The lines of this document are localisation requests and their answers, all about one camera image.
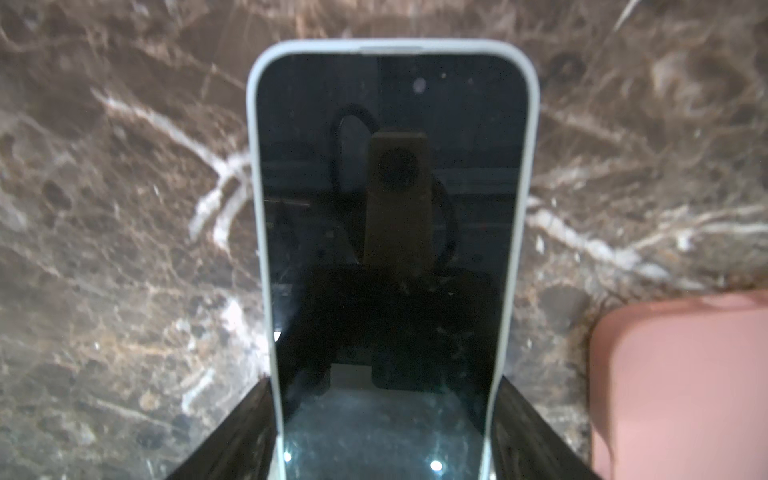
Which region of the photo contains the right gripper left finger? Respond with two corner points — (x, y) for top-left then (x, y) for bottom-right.
(168, 377), (277, 480)

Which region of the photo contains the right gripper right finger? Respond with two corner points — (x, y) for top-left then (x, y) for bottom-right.
(490, 377), (599, 480)

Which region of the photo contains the pink phone case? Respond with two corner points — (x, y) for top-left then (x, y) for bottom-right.
(588, 290), (767, 479)

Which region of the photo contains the phone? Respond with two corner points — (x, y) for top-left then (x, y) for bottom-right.
(246, 38), (540, 479)

